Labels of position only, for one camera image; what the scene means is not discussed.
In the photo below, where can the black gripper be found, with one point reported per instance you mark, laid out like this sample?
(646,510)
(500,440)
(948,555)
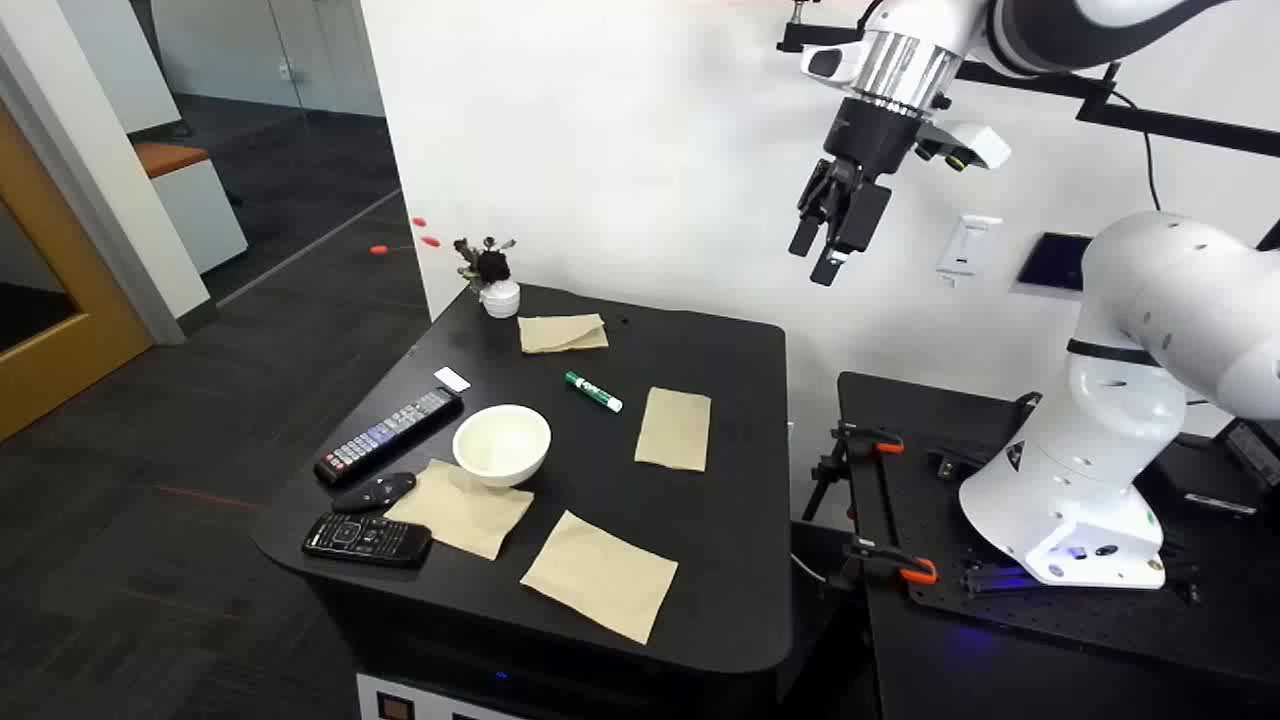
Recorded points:
(844,189)

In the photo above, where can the white mug with dark decoration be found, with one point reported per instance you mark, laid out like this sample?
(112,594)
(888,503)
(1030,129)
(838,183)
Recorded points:
(491,273)

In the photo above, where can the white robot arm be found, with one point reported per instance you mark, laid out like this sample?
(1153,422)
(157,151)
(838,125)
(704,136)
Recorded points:
(1175,309)

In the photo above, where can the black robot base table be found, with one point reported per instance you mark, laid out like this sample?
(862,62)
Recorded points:
(989,644)

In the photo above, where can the white ceramic bowl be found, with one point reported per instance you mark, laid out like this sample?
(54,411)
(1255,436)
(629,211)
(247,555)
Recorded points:
(500,446)

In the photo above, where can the orange black clamp rear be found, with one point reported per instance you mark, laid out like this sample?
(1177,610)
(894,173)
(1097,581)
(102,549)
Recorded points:
(849,451)

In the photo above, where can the orange black clamp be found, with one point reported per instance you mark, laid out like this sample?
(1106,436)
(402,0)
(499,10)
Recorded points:
(849,451)
(843,558)

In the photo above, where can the tan napkin at right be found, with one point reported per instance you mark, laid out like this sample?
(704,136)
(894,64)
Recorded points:
(672,430)

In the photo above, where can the tan napkin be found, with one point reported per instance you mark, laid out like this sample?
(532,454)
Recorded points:
(672,430)
(463,515)
(602,576)
(562,332)

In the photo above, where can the green marker pen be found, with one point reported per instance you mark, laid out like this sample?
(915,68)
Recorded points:
(594,392)

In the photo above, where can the tan napkin at back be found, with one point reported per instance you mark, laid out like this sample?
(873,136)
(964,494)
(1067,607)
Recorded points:
(562,332)

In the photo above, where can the orange black clamp front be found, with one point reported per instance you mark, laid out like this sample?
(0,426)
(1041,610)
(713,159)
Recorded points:
(843,558)

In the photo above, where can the black table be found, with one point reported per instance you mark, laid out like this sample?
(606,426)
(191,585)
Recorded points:
(471,628)

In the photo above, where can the small white eraser block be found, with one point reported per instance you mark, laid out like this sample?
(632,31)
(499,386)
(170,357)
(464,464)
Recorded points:
(455,381)

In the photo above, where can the tan napkin front right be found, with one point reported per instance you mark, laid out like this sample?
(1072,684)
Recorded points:
(602,576)

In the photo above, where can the long black remote control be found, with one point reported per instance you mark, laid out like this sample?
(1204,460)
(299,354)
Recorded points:
(387,436)

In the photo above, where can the tan napkin front left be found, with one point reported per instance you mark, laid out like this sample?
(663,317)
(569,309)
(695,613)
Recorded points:
(463,515)

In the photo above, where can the small black remote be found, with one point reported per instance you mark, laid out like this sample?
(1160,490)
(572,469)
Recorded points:
(375,494)

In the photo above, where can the black calculator remote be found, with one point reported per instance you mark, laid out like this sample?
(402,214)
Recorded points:
(370,542)

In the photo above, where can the white bench with wood top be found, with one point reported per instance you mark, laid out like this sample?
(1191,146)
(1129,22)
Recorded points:
(195,200)

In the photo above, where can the wooden door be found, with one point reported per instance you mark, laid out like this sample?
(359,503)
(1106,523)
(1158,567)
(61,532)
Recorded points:
(64,322)

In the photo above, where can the white wall outlet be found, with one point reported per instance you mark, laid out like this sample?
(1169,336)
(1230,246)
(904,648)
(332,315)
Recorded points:
(971,248)

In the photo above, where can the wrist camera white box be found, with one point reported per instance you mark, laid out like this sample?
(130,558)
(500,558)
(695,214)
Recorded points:
(960,146)

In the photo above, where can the black wall panel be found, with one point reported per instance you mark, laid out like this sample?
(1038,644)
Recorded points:
(1053,261)

